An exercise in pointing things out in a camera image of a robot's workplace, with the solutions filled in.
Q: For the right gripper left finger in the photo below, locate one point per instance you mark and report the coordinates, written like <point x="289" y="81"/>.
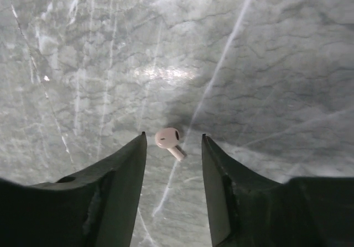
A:
<point x="96" y="206"/>

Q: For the pink earbud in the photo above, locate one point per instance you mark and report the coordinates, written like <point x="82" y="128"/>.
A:
<point x="169" y="139"/>

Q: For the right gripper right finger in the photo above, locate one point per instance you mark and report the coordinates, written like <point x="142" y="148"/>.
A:
<point x="247" y="209"/>

